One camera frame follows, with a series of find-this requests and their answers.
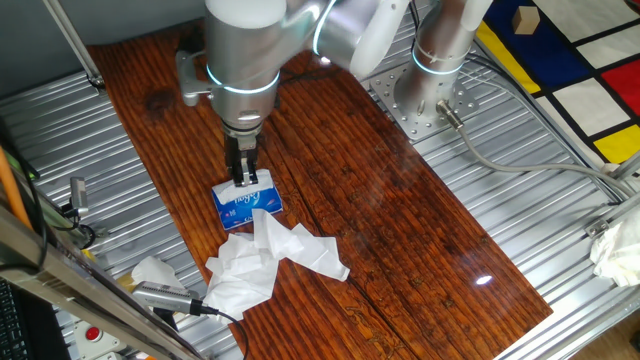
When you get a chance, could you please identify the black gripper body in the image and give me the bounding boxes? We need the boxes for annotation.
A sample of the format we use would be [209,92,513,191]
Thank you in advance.
[222,127,261,157]

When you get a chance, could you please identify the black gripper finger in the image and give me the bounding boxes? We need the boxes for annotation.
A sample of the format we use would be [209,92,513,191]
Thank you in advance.
[227,147,260,188]

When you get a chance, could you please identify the white paper napkin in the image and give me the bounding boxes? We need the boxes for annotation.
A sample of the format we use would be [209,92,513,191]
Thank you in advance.
[251,208,306,261]
[210,168,275,205]
[130,255,185,290]

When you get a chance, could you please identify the crumpled white napkin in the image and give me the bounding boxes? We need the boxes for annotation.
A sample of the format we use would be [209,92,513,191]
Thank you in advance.
[202,232,281,322]

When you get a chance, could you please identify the folded flat white napkin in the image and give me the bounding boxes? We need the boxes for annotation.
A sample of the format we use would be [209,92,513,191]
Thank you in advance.
[277,222,351,283]

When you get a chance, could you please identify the blue tissue pack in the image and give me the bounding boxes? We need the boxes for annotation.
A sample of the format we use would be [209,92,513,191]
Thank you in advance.
[211,170,284,232]

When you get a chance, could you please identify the glossy wooden board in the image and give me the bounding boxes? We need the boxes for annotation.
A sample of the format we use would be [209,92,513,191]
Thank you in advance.
[85,19,554,360]

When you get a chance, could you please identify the metal stand pole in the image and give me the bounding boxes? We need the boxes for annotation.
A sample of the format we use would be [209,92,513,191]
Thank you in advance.
[42,0,107,92]

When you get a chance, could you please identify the grey box flat red button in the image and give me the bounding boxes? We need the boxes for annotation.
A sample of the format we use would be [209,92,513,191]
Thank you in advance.
[73,319,127,359]

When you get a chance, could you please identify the orange tube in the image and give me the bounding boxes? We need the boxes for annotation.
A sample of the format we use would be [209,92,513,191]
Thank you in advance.
[0,146,34,231]

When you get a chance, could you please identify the black keyboard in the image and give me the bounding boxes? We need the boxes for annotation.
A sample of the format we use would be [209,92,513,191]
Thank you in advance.
[0,279,31,360]

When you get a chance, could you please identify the small wooden block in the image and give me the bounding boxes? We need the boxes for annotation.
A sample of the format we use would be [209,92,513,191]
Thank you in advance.
[511,5,542,36]

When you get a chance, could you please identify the colourful square pattern mat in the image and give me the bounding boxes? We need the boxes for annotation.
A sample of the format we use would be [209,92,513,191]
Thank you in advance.
[474,0,640,166]

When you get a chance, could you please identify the crumpled white cloth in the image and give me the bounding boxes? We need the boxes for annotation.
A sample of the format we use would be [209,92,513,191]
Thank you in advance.
[589,209,640,289]

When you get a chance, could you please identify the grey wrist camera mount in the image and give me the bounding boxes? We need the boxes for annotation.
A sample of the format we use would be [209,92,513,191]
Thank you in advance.
[174,48,214,108]

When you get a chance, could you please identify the black camera cable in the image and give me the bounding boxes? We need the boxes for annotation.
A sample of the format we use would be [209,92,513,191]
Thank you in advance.
[189,299,251,360]

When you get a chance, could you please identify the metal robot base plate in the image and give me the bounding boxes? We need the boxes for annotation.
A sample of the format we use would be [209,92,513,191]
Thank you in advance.
[368,62,480,142]

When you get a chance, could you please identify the small silver camera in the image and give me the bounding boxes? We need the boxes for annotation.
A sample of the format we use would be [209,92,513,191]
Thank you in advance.
[69,176,90,220]

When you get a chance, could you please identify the grey cable with metal connector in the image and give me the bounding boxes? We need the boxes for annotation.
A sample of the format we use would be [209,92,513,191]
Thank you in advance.
[434,98,639,199]

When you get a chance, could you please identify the aluminium frame beam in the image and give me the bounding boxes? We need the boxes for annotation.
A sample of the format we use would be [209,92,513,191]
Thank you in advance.
[0,202,204,360]

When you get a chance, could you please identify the small metal corner bracket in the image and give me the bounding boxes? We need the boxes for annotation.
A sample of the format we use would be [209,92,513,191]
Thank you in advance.
[584,218,612,239]

